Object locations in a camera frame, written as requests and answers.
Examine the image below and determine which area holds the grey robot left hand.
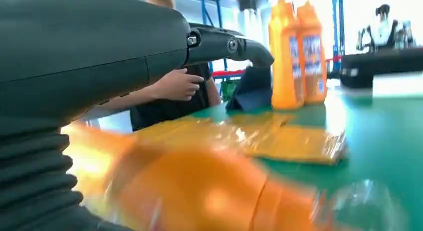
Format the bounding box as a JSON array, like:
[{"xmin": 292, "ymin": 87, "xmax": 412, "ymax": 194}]
[{"xmin": 0, "ymin": 0, "xmax": 275, "ymax": 138}]

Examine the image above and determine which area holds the orange drink bottle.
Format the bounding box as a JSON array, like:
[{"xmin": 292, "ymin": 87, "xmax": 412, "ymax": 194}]
[
  {"xmin": 296, "ymin": 0, "xmax": 328, "ymax": 106},
  {"xmin": 61, "ymin": 122, "xmax": 409, "ymax": 231},
  {"xmin": 268, "ymin": 0, "xmax": 305, "ymax": 111}
]

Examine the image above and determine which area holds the person's hand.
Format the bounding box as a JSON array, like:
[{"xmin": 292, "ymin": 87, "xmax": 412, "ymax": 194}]
[{"xmin": 150, "ymin": 68, "xmax": 205, "ymax": 102}]

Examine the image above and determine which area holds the blue metal rack leg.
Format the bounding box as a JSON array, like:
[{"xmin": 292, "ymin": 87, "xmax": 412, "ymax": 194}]
[
  {"xmin": 200, "ymin": 0, "xmax": 228, "ymax": 73},
  {"xmin": 330, "ymin": 0, "xmax": 346, "ymax": 73}
]

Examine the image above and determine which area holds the red barrier bar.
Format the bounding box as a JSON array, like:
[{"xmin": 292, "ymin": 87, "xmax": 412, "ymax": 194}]
[{"xmin": 211, "ymin": 56, "xmax": 343, "ymax": 79}]

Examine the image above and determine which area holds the dark blue tablet case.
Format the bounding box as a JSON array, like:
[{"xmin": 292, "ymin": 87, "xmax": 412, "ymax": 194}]
[{"xmin": 226, "ymin": 65, "xmax": 274, "ymax": 113}]

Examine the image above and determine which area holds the yellow plastic sheet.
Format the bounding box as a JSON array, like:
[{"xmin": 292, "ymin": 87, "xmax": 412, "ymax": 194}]
[{"xmin": 132, "ymin": 111, "xmax": 349, "ymax": 166}]

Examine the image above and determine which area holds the black carry case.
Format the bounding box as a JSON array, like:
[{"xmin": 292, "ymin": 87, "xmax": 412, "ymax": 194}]
[{"xmin": 339, "ymin": 47, "xmax": 423, "ymax": 90}]

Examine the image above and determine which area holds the background person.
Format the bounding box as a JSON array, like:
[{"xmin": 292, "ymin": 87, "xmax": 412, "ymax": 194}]
[{"xmin": 356, "ymin": 4, "xmax": 418, "ymax": 53}]

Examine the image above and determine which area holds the green table mat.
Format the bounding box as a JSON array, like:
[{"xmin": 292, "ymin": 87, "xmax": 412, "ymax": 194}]
[{"xmin": 192, "ymin": 94, "xmax": 423, "ymax": 231}]

